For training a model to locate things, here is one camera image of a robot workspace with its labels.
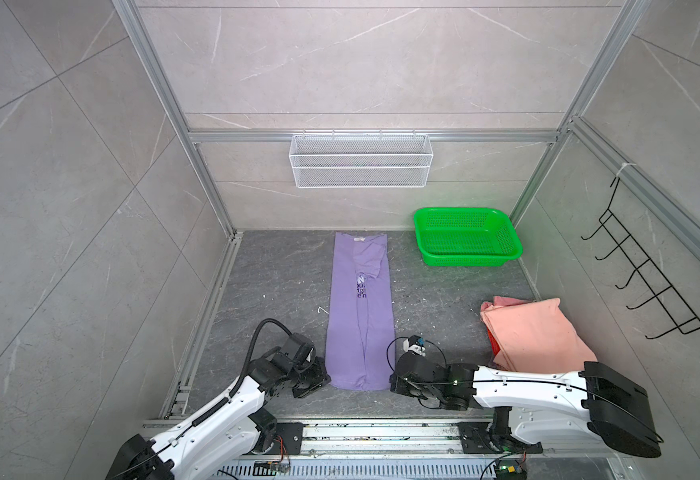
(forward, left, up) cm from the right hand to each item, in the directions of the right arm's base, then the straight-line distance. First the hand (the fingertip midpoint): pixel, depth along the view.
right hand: (387, 379), depth 80 cm
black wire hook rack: (+11, -60, +28) cm, 67 cm away
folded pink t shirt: (+10, -43, +3) cm, 44 cm away
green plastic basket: (+56, -37, -4) cm, 67 cm away
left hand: (+2, +15, +1) cm, 15 cm away
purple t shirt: (+9, +7, -3) cm, 12 cm away
